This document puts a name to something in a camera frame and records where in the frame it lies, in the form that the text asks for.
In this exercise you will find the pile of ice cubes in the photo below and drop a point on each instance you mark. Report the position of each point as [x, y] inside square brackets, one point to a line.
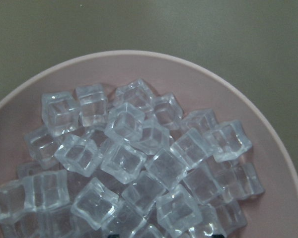
[134, 166]

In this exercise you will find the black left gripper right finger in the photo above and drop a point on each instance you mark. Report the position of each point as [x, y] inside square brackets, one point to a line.
[218, 236]

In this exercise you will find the pink bowl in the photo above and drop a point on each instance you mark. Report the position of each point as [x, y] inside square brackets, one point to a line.
[273, 215]

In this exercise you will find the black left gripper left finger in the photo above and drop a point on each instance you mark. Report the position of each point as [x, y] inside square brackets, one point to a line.
[113, 236]

